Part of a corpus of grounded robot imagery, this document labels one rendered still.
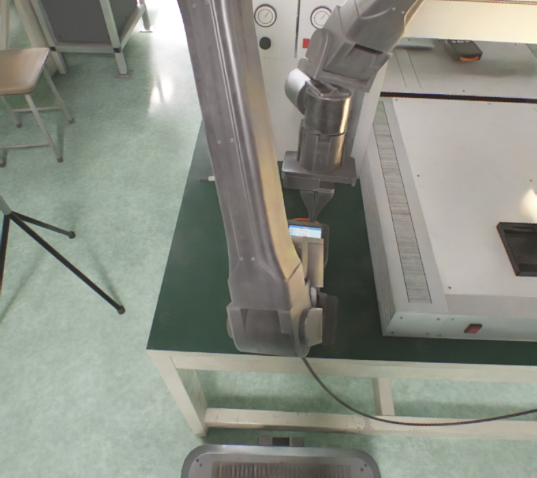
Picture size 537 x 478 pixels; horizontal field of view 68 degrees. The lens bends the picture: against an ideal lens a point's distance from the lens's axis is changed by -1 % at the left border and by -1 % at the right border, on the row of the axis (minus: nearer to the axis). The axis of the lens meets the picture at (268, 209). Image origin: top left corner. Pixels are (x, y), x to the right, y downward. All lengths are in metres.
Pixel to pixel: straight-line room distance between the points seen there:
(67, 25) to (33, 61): 0.74
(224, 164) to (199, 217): 0.62
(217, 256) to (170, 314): 0.16
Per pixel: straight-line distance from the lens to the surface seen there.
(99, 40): 3.01
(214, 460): 1.24
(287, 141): 1.04
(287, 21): 0.87
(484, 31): 0.90
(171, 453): 1.53
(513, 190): 1.03
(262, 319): 0.40
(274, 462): 1.24
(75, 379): 1.69
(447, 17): 0.86
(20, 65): 2.34
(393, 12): 0.48
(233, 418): 1.37
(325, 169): 0.55
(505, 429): 1.55
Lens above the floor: 1.48
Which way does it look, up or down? 49 degrees down
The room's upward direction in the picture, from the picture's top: 1 degrees clockwise
